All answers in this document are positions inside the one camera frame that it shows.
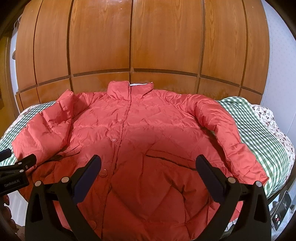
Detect red quilted puffer jacket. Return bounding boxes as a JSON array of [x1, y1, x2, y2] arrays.
[[12, 81, 268, 240]]

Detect person's left hand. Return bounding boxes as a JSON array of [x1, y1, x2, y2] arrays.
[[1, 195, 18, 232]]

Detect black smartphone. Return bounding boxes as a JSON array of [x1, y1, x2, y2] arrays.
[[271, 190, 292, 230]]

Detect green checkered bed sheet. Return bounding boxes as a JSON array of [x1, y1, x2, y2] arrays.
[[1, 85, 289, 204]]

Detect floral bed cover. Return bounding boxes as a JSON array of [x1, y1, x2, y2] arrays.
[[251, 104, 295, 170]]

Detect wooden wardrobe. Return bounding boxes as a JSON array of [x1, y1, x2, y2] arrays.
[[15, 1, 269, 109]]

